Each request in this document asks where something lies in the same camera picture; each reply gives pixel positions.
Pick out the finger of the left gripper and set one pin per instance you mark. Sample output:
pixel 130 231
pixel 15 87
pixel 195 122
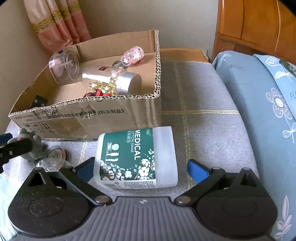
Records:
pixel 13 150
pixel 4 138

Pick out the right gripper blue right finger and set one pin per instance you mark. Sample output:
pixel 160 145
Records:
pixel 206 179

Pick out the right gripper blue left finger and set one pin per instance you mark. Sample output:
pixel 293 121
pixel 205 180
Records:
pixel 77 179

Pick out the grey cat figurine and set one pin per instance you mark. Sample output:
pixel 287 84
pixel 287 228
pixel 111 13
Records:
pixel 38 148

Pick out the frosted clear plastic jar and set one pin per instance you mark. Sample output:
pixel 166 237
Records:
pixel 55 160

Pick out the black toy train red wheels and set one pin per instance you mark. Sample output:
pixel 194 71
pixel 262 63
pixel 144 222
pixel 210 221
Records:
pixel 39 101

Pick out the white cotton swab container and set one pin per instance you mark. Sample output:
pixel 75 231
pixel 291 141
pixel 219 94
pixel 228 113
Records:
pixel 136 159

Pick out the red wooden toy train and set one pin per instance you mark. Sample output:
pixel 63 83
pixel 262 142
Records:
pixel 96 93

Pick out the fish oil capsule bottle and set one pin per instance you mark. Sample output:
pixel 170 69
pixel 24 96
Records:
pixel 115 81

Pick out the pink round keychain toy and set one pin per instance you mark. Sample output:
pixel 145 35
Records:
pixel 132 56

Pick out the blue floral bed sheet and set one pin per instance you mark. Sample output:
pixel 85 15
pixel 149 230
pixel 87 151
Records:
pixel 271 129

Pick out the cardboard box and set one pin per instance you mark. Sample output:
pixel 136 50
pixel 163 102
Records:
pixel 69 115

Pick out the pink curtain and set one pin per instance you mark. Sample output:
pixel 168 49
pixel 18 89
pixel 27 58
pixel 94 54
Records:
pixel 58 24

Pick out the blue floral pillow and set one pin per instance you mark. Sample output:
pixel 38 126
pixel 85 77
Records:
pixel 284 79

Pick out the green remote control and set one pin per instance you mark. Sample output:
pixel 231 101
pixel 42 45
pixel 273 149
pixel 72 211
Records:
pixel 288 66

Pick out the wooden bed headboard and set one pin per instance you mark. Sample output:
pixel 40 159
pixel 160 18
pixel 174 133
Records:
pixel 250 27

